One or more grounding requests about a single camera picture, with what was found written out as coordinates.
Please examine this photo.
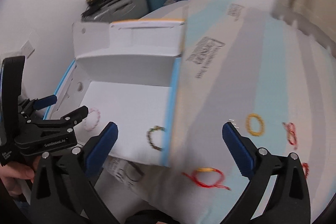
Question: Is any pink bead bracelet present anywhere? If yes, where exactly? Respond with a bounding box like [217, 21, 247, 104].
[83, 107, 102, 132]

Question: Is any yellow bead bracelet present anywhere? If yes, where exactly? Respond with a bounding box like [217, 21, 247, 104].
[245, 113, 265, 136]

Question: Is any red string bracelet gold tube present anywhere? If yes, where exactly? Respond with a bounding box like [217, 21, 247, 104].
[181, 167, 231, 191]

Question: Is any red knotted string bracelet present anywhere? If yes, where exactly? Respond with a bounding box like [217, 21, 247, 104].
[282, 122, 300, 150]

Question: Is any multicolour bead bracelet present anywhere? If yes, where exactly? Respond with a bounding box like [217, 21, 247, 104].
[301, 162, 310, 179]

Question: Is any brown wooden bead bracelet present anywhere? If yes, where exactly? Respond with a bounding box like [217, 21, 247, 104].
[146, 125, 166, 152]

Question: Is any left hand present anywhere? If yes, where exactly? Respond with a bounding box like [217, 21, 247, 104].
[0, 156, 41, 197]

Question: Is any white cardboard box blue trim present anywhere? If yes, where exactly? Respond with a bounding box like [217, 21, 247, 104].
[45, 19, 185, 166]

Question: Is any grey suitcase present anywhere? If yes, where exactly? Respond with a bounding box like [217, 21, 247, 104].
[81, 0, 149, 23]

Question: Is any white wall socket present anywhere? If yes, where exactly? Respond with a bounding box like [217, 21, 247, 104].
[21, 40, 35, 59]

